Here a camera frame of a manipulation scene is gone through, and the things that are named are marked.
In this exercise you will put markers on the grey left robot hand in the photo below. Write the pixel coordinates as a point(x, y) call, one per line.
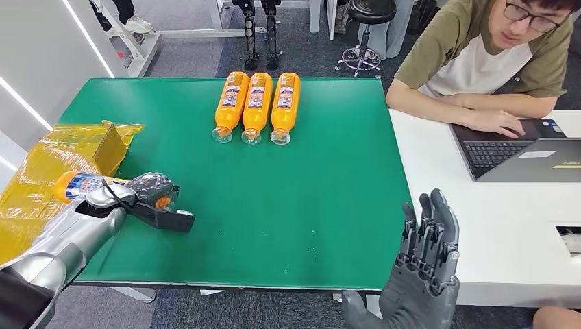
point(152, 187)

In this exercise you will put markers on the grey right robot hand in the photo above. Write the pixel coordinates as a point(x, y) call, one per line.
point(417, 290)

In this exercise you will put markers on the orange juice bottle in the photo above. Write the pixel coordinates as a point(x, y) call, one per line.
point(75, 186)
point(256, 106)
point(230, 104)
point(284, 106)

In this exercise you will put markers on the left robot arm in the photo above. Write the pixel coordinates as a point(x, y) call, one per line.
point(68, 240)

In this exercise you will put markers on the white desk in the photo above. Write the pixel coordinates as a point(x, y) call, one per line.
point(499, 236)

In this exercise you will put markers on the yellow film wrapped carton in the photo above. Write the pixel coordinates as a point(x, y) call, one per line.
point(41, 154)

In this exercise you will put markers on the green table mat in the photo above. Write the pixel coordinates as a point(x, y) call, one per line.
point(295, 190)

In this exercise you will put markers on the person's knee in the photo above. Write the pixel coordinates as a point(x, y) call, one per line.
point(558, 318)

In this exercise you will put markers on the grey laptop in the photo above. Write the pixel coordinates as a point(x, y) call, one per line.
point(497, 154)

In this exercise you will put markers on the person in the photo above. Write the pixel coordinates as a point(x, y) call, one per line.
point(474, 63)
point(136, 22)

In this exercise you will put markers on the black robot leg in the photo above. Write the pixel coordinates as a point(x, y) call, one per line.
point(271, 32)
point(249, 32)

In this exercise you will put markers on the black round stool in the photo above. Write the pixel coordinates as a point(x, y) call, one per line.
point(372, 10)

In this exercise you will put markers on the black-framed glasses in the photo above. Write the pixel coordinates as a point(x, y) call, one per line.
point(515, 11)

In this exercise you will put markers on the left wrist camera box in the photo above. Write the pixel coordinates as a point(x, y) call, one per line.
point(168, 220)

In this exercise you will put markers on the white metal stand frame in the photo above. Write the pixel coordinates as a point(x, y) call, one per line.
point(204, 32)

